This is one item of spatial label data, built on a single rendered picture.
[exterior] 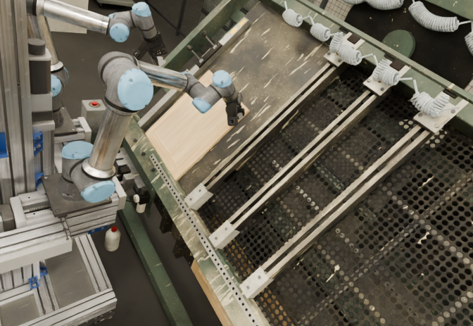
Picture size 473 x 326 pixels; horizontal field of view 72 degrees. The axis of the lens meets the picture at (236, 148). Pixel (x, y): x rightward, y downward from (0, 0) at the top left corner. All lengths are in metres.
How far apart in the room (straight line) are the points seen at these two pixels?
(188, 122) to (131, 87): 0.95
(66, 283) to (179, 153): 0.98
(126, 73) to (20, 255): 0.79
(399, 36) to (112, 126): 1.55
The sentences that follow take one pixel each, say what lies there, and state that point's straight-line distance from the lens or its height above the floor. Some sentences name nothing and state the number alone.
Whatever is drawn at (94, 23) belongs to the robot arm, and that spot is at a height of 1.60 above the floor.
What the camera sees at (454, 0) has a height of 2.15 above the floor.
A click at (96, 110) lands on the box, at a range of 2.21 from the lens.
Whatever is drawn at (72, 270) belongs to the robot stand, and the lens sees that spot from 2.29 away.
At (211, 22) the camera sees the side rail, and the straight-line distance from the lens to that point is 2.30.
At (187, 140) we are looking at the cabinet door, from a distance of 1.91.
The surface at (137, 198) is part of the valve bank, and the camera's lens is 1.94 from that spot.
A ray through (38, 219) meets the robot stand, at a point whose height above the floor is 0.98.
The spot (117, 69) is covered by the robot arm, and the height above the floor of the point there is 1.66.
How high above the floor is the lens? 2.16
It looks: 34 degrees down
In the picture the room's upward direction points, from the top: 22 degrees clockwise
